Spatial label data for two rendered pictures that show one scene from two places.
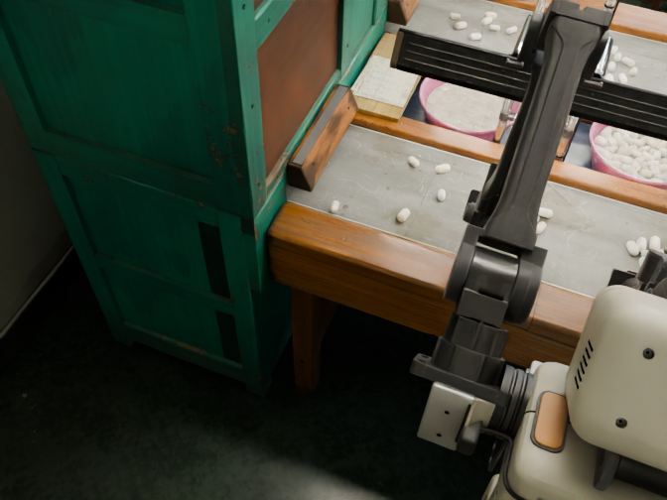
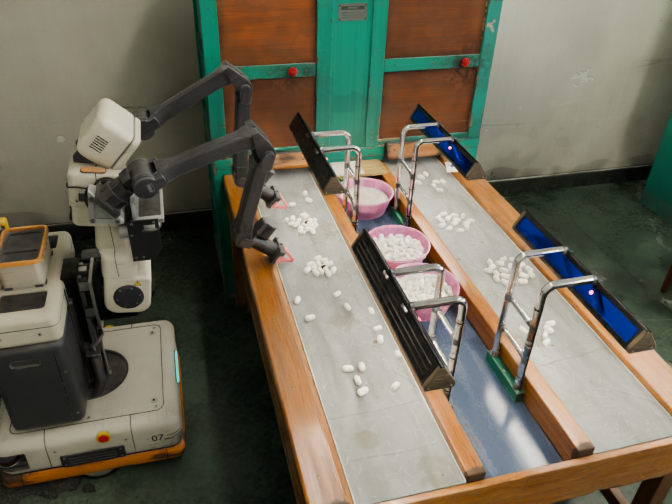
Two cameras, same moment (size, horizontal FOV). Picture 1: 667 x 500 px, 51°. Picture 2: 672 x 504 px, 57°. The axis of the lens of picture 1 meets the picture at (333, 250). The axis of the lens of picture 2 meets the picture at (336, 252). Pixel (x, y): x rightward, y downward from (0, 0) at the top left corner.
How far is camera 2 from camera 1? 230 cm
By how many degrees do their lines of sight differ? 42
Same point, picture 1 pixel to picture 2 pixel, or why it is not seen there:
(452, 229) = (275, 214)
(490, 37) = (426, 187)
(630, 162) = (383, 247)
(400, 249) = not seen: hidden behind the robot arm
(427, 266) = not seen: hidden behind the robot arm
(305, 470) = (199, 326)
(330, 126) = (281, 156)
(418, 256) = not seen: hidden behind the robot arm
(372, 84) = (336, 166)
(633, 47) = (486, 227)
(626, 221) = (337, 255)
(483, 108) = (368, 201)
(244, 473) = (182, 310)
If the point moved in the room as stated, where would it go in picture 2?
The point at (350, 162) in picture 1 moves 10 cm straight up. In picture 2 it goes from (287, 181) to (287, 162)
